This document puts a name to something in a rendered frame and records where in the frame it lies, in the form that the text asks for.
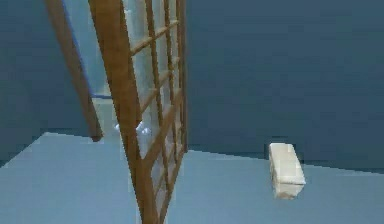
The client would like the brown wooden glazed door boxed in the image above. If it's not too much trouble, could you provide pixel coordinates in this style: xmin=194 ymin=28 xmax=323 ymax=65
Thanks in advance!
xmin=87 ymin=0 xmax=189 ymax=224

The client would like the white rectangular box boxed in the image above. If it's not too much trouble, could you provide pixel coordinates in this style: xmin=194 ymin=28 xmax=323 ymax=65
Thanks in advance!
xmin=268 ymin=142 xmax=307 ymax=200

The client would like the brown wooden door frame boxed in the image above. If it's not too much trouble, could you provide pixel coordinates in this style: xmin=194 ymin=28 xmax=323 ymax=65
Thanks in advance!
xmin=44 ymin=0 xmax=104 ymax=143

